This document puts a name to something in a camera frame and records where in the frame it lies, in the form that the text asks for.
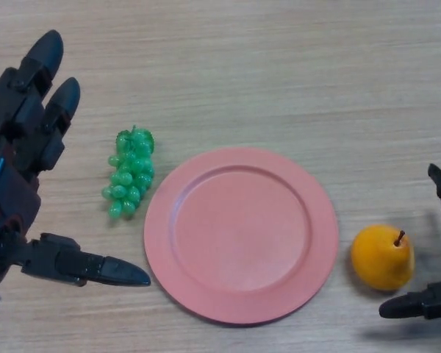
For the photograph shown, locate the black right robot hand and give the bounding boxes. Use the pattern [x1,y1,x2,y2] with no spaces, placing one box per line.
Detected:
[378,163,441,320]

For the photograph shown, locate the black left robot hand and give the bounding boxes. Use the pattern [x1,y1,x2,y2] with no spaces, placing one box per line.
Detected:
[0,29,151,288]

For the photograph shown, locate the yellow pear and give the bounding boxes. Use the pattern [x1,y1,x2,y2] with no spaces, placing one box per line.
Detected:
[351,224,415,292]

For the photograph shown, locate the pink round plate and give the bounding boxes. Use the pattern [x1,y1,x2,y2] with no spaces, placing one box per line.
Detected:
[143,146,340,327]

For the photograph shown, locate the green grape bunch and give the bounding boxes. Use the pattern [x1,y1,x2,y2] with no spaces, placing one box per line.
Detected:
[101,124,156,221]

